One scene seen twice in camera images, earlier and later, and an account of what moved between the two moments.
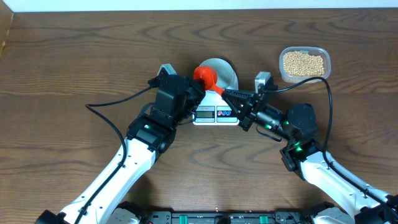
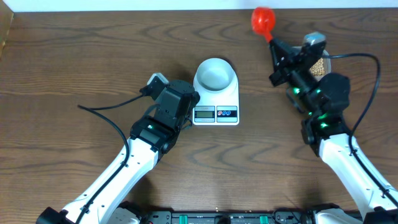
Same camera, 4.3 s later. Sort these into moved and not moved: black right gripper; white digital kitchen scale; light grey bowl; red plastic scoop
Moved: red plastic scoop; black right gripper
Not moved: light grey bowl; white digital kitchen scale
